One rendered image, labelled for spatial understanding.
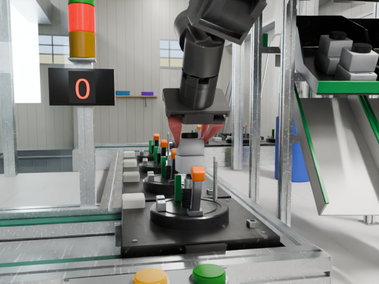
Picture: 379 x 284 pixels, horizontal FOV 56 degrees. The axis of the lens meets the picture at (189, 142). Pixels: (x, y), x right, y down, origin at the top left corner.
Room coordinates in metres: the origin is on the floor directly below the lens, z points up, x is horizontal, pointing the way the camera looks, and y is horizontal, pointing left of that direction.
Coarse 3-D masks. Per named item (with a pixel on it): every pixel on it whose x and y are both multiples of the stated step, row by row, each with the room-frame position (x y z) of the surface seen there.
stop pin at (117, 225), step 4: (116, 224) 0.60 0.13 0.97; (120, 224) 0.60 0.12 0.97; (116, 228) 0.59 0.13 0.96; (120, 228) 0.60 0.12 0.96; (116, 232) 0.59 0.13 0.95; (120, 232) 0.60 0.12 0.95; (116, 236) 0.59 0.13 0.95; (120, 236) 0.60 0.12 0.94; (116, 240) 0.59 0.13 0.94; (120, 240) 0.60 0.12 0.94; (116, 244) 0.59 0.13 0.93; (120, 244) 0.59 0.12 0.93
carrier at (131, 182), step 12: (168, 168) 0.86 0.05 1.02; (132, 180) 0.93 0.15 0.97; (144, 180) 0.85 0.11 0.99; (156, 180) 0.85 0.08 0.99; (168, 180) 0.85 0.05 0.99; (132, 192) 0.81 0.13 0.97; (144, 192) 0.81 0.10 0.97; (156, 192) 0.81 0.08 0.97; (168, 192) 0.80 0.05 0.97; (204, 192) 0.81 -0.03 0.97
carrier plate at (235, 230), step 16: (128, 208) 0.68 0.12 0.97; (144, 208) 0.68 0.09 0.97; (240, 208) 0.68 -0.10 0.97; (128, 224) 0.58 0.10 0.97; (144, 224) 0.58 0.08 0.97; (224, 224) 0.58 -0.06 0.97; (240, 224) 0.58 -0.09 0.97; (128, 240) 0.51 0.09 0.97; (144, 240) 0.51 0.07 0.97; (160, 240) 0.51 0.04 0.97; (176, 240) 0.51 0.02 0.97; (192, 240) 0.51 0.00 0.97; (208, 240) 0.51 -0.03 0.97; (224, 240) 0.51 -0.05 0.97; (240, 240) 0.52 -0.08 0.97; (256, 240) 0.52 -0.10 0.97; (272, 240) 0.52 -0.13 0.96; (128, 256) 0.49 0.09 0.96; (144, 256) 0.49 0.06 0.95
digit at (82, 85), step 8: (72, 72) 0.68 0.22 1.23; (80, 72) 0.68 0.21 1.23; (88, 72) 0.68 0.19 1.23; (72, 80) 0.68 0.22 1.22; (80, 80) 0.68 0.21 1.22; (88, 80) 0.68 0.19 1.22; (72, 88) 0.68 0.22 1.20; (80, 88) 0.68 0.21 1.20; (88, 88) 0.68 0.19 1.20; (72, 96) 0.68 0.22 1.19; (80, 96) 0.68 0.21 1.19; (88, 96) 0.68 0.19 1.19
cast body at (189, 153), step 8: (184, 136) 0.61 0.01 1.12; (192, 136) 0.61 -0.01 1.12; (184, 144) 0.60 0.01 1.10; (192, 144) 0.61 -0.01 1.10; (200, 144) 0.61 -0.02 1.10; (176, 152) 0.64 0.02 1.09; (184, 152) 0.60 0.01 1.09; (192, 152) 0.61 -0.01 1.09; (200, 152) 0.61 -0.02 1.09; (176, 160) 0.64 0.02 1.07; (184, 160) 0.59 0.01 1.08; (192, 160) 0.59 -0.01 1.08; (200, 160) 0.60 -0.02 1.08; (176, 168) 0.64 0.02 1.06; (184, 168) 0.59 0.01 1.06
